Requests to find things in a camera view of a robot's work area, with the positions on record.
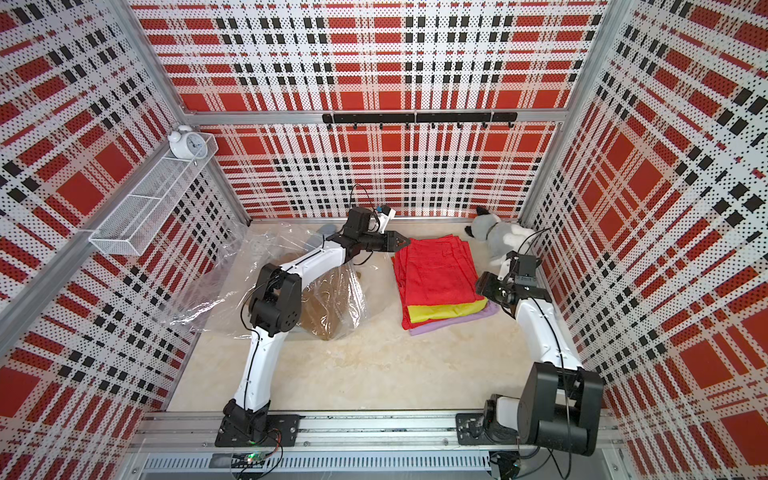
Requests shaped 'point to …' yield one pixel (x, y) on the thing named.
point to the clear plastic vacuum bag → (216, 300)
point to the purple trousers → (490, 309)
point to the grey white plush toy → (502, 239)
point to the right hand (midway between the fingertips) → (488, 284)
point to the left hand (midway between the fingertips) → (410, 239)
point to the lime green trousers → (421, 313)
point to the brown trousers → (333, 304)
